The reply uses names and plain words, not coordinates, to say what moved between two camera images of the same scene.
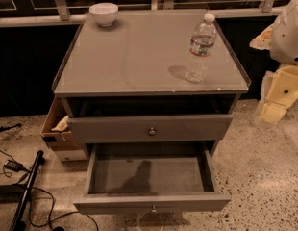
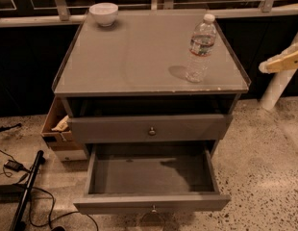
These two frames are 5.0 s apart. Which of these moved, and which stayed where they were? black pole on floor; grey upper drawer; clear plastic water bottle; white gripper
Moved: white gripper
Stayed: clear plastic water bottle; black pole on floor; grey upper drawer
